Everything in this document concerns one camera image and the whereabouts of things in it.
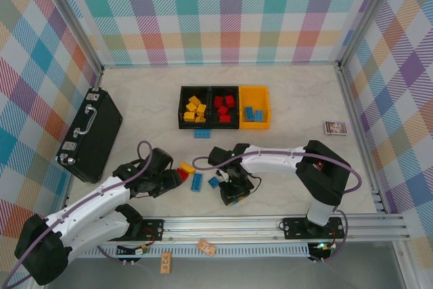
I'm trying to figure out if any orange paper tag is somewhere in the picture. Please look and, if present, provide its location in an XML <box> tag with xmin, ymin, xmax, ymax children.
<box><xmin>197</xmin><ymin>240</ymin><xmax>217</xmax><ymax>257</ymax></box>

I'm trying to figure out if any black plastic bin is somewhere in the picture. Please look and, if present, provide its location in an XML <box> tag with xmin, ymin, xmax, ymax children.
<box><xmin>177</xmin><ymin>85</ymin><xmax>212</xmax><ymax>130</ymax></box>
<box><xmin>208</xmin><ymin>85</ymin><xmax>240</xmax><ymax>130</ymax></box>

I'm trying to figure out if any small wooden block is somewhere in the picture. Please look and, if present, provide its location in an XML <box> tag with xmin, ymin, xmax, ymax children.
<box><xmin>159</xmin><ymin>252</ymin><xmax>173</xmax><ymax>275</ymax></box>

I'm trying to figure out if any grey metal shelf panel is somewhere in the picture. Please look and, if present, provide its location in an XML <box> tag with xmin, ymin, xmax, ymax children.
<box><xmin>64</xmin><ymin>257</ymin><xmax>407</xmax><ymax>289</ymax></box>

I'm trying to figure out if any yellow plastic bin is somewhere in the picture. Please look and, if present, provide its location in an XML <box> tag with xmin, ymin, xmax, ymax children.
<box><xmin>237</xmin><ymin>85</ymin><xmax>272</xmax><ymax>131</ymax></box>

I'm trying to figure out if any purple card box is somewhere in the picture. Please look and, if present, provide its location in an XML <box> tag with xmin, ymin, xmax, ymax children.
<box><xmin>324</xmin><ymin>120</ymin><xmax>348</xmax><ymax>137</ymax></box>

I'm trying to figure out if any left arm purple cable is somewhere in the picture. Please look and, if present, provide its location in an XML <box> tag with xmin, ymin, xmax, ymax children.
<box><xmin>0</xmin><ymin>140</ymin><xmax>153</xmax><ymax>289</ymax></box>

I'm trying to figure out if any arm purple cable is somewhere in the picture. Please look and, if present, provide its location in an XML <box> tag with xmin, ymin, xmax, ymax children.
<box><xmin>191</xmin><ymin>148</ymin><xmax>362</xmax><ymax>265</ymax></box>
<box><xmin>0</xmin><ymin>140</ymin><xmax>153</xmax><ymax>289</ymax></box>

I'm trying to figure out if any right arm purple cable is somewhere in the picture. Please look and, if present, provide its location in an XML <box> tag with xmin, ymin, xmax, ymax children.
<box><xmin>191</xmin><ymin>148</ymin><xmax>362</xmax><ymax>265</ymax></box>

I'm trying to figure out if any long aluminium base rail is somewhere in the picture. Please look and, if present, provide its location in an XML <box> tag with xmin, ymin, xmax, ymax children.
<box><xmin>72</xmin><ymin>213</ymin><xmax>412</xmax><ymax>246</ymax></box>

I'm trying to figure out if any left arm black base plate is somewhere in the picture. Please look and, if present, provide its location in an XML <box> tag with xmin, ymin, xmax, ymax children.
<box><xmin>130</xmin><ymin>218</ymin><xmax>165</xmax><ymax>242</ymax></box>

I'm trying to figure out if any white slotted cable duct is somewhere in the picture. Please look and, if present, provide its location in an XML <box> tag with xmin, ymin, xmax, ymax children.
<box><xmin>72</xmin><ymin>243</ymin><xmax>311</xmax><ymax>259</ymax></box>

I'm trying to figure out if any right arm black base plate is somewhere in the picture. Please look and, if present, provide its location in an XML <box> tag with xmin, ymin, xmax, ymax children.
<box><xmin>282</xmin><ymin>216</ymin><xmax>346</xmax><ymax>241</ymax></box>

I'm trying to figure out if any black briefcase with metal handle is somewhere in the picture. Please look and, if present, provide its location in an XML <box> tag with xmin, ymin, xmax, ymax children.
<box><xmin>55</xmin><ymin>86</ymin><xmax>124</xmax><ymax>184</ymax></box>

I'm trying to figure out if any aluminium rear rail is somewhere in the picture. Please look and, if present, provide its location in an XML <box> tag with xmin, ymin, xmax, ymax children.
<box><xmin>101</xmin><ymin>62</ymin><xmax>341</xmax><ymax>69</ymax></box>

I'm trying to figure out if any aluminium upright post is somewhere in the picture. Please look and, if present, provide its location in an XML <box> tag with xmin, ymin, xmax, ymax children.
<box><xmin>39</xmin><ymin>0</ymin><xmax>104</xmax><ymax>75</ymax></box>
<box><xmin>337</xmin><ymin>0</ymin><xmax>403</xmax><ymax>66</ymax></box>

